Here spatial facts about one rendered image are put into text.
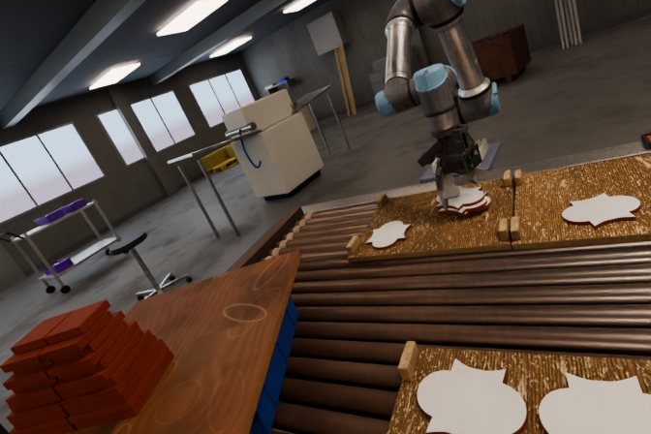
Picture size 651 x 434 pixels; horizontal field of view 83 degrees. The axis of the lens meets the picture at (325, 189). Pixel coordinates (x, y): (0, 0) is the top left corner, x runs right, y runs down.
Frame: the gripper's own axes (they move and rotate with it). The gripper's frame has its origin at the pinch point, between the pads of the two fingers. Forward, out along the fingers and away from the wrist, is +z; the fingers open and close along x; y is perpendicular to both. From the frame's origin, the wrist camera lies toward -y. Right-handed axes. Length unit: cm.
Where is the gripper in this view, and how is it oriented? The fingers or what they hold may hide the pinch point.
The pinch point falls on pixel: (459, 197)
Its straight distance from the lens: 105.9
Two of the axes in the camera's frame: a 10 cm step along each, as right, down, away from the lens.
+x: 7.3, -4.8, 4.9
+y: 5.7, 0.3, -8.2
